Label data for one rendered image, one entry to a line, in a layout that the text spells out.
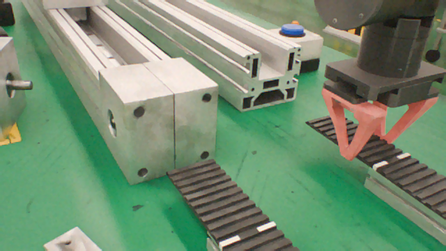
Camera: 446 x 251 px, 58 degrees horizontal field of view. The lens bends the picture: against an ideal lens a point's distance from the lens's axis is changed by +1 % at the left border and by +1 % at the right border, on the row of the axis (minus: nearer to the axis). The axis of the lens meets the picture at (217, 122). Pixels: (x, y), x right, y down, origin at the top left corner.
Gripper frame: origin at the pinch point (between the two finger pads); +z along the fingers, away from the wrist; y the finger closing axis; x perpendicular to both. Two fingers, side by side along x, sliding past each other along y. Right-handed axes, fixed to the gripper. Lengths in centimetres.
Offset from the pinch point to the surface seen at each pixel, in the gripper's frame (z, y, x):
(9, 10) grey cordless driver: 0, 29, -73
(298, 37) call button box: -2.6, -12.5, -27.4
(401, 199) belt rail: 2.3, 1.1, 6.3
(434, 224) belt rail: 2.1, 1.6, 10.2
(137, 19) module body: 0, 5, -59
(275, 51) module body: -3.9, -2.3, -20.3
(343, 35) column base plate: 79, -241, -228
